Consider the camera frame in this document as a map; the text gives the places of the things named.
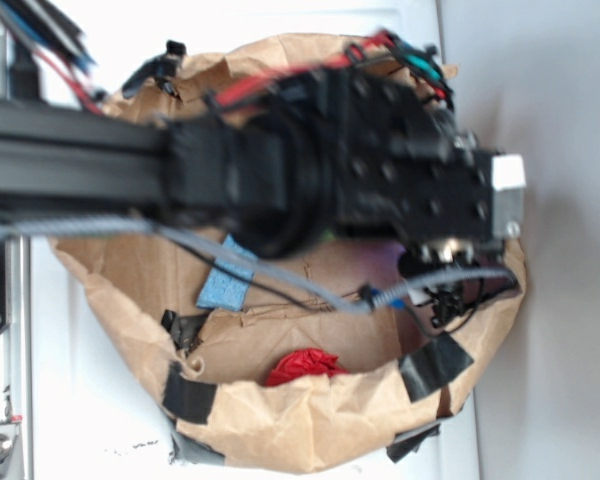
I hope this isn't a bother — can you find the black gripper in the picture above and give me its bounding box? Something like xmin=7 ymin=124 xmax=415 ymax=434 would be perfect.
xmin=329 ymin=68 xmax=526 ymax=251

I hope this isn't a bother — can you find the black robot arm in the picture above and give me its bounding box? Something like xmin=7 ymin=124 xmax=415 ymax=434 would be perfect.
xmin=0 ymin=68 xmax=526 ymax=258

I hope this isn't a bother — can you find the blue sponge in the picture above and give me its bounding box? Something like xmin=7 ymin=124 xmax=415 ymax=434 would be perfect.
xmin=196 ymin=259 xmax=254 ymax=312

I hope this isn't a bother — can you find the red crumpled paper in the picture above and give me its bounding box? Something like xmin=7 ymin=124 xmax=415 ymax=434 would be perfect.
xmin=265 ymin=348 xmax=349 ymax=387

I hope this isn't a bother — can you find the brown paper bag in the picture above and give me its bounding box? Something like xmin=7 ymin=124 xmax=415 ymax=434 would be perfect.
xmin=49 ymin=32 xmax=528 ymax=475

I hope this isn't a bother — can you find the grey braided cable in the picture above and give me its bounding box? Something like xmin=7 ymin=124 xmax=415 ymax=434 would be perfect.
xmin=0 ymin=218 xmax=516 ymax=316

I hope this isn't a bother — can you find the red wire bundle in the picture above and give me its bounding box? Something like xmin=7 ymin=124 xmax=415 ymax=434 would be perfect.
xmin=214 ymin=30 xmax=401 ymax=109

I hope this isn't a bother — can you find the aluminium frame rail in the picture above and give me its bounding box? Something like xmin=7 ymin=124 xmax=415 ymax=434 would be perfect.
xmin=0 ymin=0 xmax=34 ymax=480

